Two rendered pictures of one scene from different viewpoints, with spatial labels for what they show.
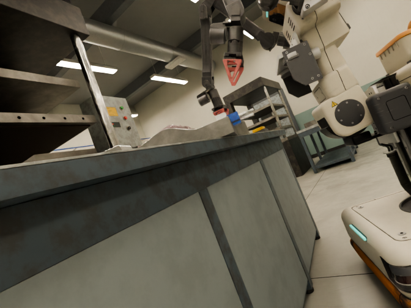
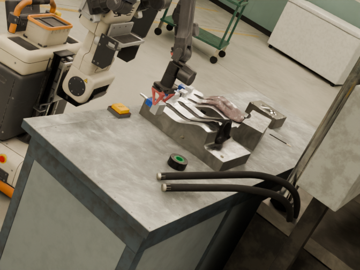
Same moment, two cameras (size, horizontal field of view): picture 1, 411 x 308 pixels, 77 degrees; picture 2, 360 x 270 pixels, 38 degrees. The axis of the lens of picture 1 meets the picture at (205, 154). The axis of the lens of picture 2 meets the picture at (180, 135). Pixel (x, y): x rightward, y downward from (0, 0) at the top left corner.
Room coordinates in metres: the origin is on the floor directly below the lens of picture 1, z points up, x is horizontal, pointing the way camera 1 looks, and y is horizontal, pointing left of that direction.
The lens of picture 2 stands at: (3.62, 0.00, 1.78)
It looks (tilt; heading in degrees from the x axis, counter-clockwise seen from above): 24 degrees down; 181
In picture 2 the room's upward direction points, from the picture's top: 25 degrees clockwise
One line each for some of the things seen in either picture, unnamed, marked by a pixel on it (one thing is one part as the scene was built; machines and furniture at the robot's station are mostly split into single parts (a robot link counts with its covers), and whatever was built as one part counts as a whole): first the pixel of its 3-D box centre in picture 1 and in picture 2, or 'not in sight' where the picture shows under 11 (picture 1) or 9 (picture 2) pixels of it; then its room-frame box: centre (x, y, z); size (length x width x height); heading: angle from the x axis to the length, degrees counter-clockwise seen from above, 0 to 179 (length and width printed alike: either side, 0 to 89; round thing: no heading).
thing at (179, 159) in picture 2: not in sight; (177, 162); (1.68, 0.01, 0.82); 0.08 x 0.08 x 0.04
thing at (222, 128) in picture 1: (170, 146); (221, 112); (0.99, 0.11, 0.85); 0.50 x 0.26 x 0.11; 80
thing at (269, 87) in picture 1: (271, 131); not in sight; (5.82, -1.57, 1.03); 1.54 x 0.94 x 2.06; 148
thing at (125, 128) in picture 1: (137, 195); (286, 256); (1.85, 0.56, 0.73); 0.30 x 0.22 x 1.47; 153
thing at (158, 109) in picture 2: not in sight; (150, 101); (1.48, -0.21, 0.93); 0.13 x 0.05 x 0.05; 62
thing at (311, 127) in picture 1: (329, 137); not in sight; (5.24, -2.44, 0.46); 1.90 x 0.70 x 0.92; 148
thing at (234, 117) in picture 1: (235, 117); (180, 87); (0.90, -0.15, 0.85); 0.13 x 0.05 x 0.05; 80
